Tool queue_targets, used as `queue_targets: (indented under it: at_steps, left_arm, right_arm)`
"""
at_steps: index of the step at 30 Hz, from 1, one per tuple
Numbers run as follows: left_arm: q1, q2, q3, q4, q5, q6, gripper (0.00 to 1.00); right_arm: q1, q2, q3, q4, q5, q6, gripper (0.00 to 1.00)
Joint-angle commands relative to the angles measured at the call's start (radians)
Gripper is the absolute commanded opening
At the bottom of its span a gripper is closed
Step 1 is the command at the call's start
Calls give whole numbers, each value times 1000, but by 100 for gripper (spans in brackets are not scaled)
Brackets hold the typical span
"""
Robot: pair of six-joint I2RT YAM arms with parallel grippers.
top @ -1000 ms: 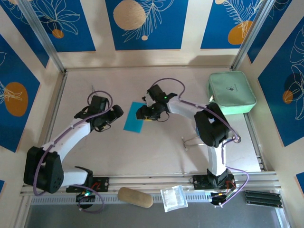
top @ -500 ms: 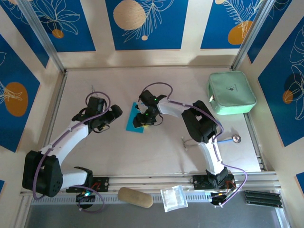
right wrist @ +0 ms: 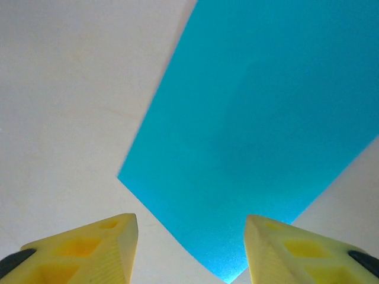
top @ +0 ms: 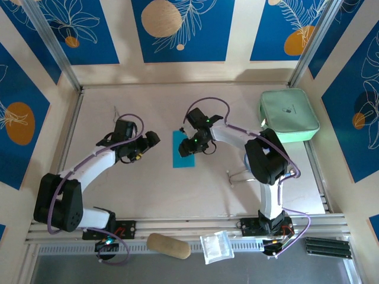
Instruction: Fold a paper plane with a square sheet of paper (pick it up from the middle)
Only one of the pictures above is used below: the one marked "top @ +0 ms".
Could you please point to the blue paper sheet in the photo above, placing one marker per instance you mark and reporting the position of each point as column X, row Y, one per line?
column 183, row 162

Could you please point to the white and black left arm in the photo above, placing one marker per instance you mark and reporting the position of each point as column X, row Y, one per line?
column 89, row 165

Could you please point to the mint green zip case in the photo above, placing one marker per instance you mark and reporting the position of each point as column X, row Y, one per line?
column 287, row 115

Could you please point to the small black circuit board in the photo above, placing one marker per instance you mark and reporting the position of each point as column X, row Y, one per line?
column 274, row 247
column 106, row 247

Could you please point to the white plastic pouch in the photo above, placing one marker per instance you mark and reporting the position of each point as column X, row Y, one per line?
column 216, row 247

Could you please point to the black ribbed block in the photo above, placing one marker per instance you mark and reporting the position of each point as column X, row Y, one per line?
column 328, row 248

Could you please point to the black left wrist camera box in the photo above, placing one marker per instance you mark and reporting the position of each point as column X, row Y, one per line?
column 123, row 129

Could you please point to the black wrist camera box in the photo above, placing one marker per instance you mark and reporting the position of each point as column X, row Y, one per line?
column 123, row 129
column 196, row 117

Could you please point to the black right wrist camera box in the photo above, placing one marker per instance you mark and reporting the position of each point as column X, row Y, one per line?
column 196, row 117

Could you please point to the aluminium table side rail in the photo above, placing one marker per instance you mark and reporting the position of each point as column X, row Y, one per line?
column 319, row 183
column 65, row 154

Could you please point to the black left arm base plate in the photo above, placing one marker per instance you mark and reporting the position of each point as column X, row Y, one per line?
column 127, row 229

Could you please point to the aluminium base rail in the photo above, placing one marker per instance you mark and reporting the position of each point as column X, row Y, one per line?
column 183, row 227

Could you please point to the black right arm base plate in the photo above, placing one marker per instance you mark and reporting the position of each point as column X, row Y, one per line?
column 248, row 226

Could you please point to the aluminium frame post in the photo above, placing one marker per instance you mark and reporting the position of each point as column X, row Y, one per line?
column 50, row 44
column 314, row 44

